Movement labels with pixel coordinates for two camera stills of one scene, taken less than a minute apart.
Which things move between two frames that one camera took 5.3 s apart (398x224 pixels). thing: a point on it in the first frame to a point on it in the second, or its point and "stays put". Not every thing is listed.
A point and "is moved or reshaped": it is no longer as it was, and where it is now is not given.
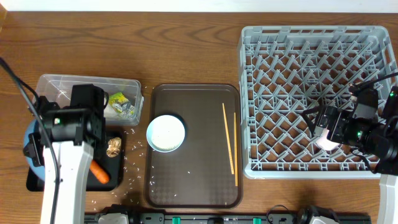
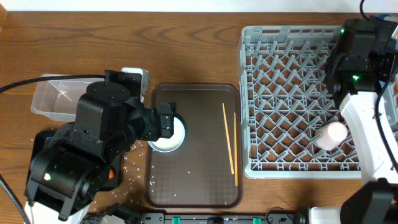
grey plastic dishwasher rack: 285,71 stays put
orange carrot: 99,172 is moved or reshaped
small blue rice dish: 166,133 stays put
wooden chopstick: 227,140 stays put
